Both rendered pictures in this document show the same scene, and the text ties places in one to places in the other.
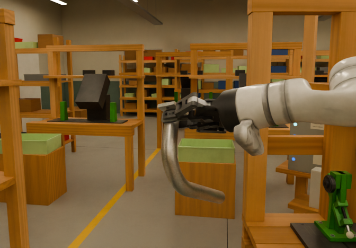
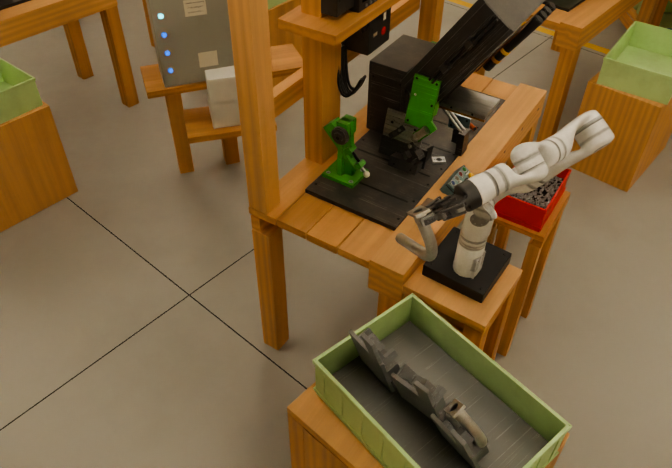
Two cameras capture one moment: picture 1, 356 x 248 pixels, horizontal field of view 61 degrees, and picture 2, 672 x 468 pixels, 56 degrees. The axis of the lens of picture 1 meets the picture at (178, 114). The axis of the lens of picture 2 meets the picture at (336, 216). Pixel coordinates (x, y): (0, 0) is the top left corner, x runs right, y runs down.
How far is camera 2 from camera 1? 1.45 m
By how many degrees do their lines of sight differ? 61
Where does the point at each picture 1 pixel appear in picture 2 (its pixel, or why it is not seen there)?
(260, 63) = (260, 31)
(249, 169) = (263, 160)
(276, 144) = not seen: hidden behind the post
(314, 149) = (297, 95)
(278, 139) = not seen: hidden behind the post
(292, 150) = (280, 108)
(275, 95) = (502, 185)
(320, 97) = (526, 180)
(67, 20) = not seen: outside the picture
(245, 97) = (486, 191)
